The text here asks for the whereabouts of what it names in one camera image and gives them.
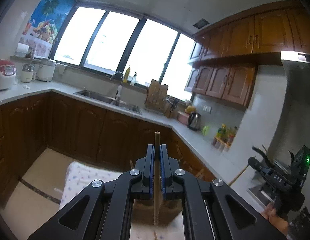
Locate dark wooden chopstick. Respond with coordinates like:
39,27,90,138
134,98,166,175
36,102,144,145
228,165,248,186

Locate clear soap bottle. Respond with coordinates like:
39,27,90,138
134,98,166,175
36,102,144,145
130,73,137,86

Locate upper wooden cabinets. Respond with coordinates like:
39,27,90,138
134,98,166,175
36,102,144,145
185,0,310,107

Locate yellow dish soap bottle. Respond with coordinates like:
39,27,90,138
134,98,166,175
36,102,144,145
124,67,131,83

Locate brown wooden utensil holder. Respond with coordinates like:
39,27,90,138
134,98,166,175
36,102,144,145
132,196,182,226

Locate wooden cabinets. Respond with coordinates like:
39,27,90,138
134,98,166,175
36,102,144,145
185,0,310,107
0,92,214,206

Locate wooden cutting board rack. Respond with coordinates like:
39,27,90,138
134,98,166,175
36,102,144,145
144,79,169,112

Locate chrome sink faucet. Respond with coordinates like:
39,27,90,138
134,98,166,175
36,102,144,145
109,71,125,100

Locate lower wooden cabinets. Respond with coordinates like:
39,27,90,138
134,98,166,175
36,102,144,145
0,92,214,206

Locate small white electric pot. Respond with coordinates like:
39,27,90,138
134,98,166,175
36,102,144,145
21,63,35,83

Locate seasoning bottle group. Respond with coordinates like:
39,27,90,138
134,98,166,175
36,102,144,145
212,124,237,152

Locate wall power socket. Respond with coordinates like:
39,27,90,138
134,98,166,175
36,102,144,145
203,106,212,113

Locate pink container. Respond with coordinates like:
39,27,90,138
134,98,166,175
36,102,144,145
177,111,189,125

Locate red white rice cooker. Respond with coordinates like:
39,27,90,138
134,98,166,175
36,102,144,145
0,60,16,90

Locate fruit poster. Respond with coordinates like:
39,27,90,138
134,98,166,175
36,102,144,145
20,0,76,58

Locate green cup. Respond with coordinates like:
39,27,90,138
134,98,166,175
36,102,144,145
202,125,210,136

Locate white floral tablecloth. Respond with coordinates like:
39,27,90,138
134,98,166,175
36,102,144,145
59,161,184,239

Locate right hand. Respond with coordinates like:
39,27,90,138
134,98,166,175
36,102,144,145
261,203,289,236

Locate range hood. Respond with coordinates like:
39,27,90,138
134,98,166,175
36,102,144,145
268,50,310,160

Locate knife block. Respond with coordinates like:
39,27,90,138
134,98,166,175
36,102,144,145
164,97,178,118

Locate steel sink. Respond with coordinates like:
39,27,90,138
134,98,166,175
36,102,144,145
74,90,142,115

